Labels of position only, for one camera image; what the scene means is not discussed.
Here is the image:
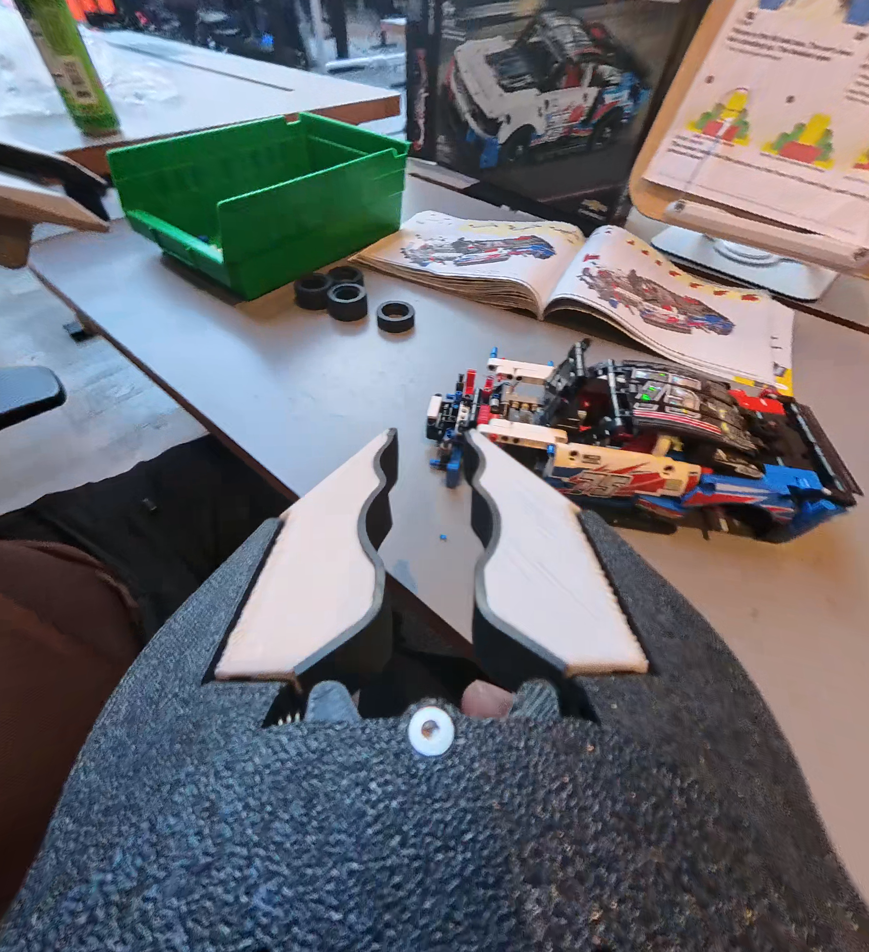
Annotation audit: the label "green plastic bin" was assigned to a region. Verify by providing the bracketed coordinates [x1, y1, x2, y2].
[106, 112, 412, 302]

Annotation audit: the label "grey desk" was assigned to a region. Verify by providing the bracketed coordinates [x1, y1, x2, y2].
[29, 160, 869, 938]

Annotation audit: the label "person's brown shirt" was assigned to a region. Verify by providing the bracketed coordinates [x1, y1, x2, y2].
[0, 532, 147, 947]

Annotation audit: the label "toy brick race car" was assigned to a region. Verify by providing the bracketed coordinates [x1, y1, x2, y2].
[426, 338, 863, 540]

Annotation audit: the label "white stand base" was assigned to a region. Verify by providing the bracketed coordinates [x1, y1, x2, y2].
[650, 222, 839, 303]

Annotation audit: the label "clear plastic bag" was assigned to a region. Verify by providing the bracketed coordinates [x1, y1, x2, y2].
[0, 0, 183, 123]

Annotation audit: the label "yellow-cornered white booklet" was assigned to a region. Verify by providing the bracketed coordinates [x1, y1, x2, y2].
[546, 225, 796, 397]

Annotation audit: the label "black trousers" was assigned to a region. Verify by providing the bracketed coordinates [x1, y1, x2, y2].
[0, 435, 296, 642]

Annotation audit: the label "person's right hand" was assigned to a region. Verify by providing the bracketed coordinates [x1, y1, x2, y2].
[460, 681, 517, 721]

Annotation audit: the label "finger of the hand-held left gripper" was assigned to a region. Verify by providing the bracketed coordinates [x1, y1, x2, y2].
[0, 179, 112, 235]
[0, 132, 113, 222]

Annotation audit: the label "black toy set box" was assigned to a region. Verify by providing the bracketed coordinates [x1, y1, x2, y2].
[405, 0, 711, 233]

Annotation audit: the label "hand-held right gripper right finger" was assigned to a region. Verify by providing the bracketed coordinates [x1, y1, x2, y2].
[464, 430, 651, 678]

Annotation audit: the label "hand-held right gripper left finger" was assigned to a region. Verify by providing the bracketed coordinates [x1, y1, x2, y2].
[211, 427, 400, 683]

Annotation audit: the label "tan clipboard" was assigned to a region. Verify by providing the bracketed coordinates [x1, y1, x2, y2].
[628, 0, 869, 285]

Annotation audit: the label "neighbouring grey table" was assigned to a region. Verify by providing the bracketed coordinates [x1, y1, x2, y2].
[0, 30, 403, 178]

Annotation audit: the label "green bottle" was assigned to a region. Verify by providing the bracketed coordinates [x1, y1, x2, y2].
[14, 0, 122, 137]

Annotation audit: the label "printed instruction sheet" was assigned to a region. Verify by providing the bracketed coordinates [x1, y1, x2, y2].
[643, 0, 869, 259]

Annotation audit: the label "black chair armrest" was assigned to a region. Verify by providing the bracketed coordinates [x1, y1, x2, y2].
[0, 366, 68, 449]

